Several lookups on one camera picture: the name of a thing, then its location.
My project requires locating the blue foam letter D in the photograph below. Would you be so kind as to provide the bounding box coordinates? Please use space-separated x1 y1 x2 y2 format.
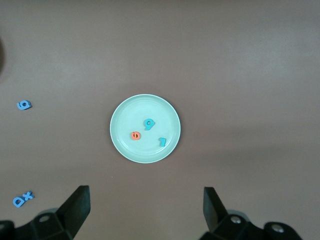
12 196 26 208

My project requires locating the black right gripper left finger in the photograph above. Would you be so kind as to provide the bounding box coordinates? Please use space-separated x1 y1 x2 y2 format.
0 185 91 240

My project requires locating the blue foam letter g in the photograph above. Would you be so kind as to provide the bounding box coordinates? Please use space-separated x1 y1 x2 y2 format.
16 100 33 111

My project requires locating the teal foam letter d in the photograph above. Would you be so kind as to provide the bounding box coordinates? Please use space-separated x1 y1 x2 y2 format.
143 118 156 131

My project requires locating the mint green plate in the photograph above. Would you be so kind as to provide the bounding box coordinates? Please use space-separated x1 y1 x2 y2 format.
109 93 182 165

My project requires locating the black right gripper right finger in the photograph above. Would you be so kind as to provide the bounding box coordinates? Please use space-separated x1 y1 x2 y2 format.
199 186 305 240

